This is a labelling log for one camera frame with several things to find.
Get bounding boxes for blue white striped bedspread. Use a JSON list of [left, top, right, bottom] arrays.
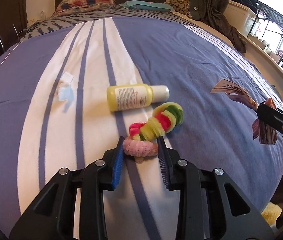
[[0, 17, 283, 235]]

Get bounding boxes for brown curtain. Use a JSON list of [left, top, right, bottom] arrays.
[[198, 0, 246, 54]]

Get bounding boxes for plaid red blue pillow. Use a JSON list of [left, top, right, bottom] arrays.
[[52, 0, 115, 17]]

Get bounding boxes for black metal rack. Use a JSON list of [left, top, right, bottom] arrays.
[[247, 0, 283, 66]]

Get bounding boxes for yellow lotion bottle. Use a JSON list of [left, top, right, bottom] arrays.
[[106, 83, 170, 112]]

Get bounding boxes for white storage bin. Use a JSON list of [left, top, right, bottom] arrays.
[[224, 0, 256, 36]]

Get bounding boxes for grey patterned blanket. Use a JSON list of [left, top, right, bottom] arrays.
[[19, 6, 198, 41]]

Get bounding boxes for white crumpled tissue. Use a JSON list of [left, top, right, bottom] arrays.
[[57, 72, 74, 101]]

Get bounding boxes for yellow fluffy rug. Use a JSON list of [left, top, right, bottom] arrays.
[[261, 202, 282, 226]]

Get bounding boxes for teal folded pillow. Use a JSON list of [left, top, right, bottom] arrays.
[[120, 0, 174, 12]]

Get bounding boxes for patterned brown cushion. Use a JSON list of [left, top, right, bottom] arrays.
[[167, 0, 200, 21]]

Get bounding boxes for brown candy wrapper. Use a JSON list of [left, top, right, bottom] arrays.
[[210, 78, 278, 145]]

